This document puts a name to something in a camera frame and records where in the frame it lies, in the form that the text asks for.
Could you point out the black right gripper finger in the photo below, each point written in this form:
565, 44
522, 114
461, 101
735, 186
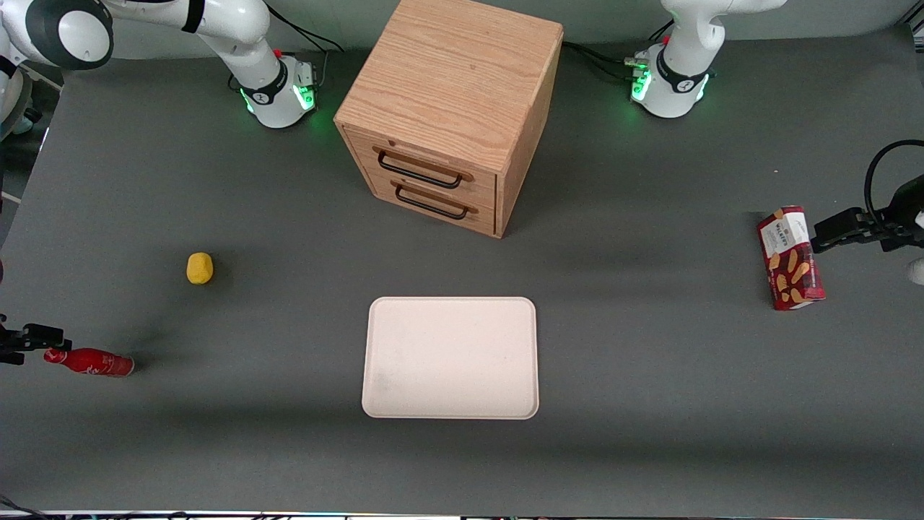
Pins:
11, 357
47, 338

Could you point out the wooden drawer cabinet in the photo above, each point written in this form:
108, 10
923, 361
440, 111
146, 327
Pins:
447, 72

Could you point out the wooden drawer front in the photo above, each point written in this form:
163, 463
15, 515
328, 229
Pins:
484, 186
484, 217

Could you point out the small yellow lemon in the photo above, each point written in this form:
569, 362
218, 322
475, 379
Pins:
200, 269

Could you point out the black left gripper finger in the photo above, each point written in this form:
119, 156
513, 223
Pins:
892, 240
848, 227

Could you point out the aluminium frame rail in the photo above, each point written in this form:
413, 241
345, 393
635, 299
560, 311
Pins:
915, 27

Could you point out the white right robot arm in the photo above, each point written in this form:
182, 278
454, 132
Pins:
238, 43

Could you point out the red coke bottle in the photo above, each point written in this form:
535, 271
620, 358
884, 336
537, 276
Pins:
94, 362

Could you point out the red tartan cookie box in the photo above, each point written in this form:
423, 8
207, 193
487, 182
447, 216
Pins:
790, 267

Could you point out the cream plastic tray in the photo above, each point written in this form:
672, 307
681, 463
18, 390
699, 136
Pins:
451, 357

